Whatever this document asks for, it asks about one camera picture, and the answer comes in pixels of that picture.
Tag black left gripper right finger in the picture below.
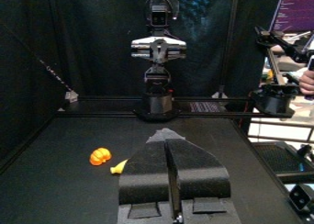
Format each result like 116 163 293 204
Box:
165 137 231 218

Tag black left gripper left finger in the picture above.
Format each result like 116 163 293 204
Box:
118 128 174 205

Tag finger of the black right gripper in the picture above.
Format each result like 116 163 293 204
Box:
158 39 170 65
150 39 161 65

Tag yellow toy banana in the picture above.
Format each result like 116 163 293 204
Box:
110 159 130 175

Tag person hand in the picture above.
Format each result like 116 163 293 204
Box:
298 69 314 95

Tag orange toy fruit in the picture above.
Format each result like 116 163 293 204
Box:
88 147 112 167

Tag black mesh panel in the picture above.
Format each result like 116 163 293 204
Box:
251 140 314 184

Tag black vent grille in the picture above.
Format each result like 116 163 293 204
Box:
189 101 223 114

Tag black box with lenses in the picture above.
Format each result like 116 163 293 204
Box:
288 183 314 214

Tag purple poster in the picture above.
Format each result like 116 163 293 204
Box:
269 0 314 33

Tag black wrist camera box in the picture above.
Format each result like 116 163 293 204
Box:
146 4 173 28

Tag black frame post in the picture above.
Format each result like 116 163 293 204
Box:
218 0 242 97

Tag black camera cable loop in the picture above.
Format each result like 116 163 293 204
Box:
145 0 182 21

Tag white frame corner bracket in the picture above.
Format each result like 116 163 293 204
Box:
211 85 230 99
66 90 80 104

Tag black frame rail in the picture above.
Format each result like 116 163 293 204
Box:
55 95 257 119

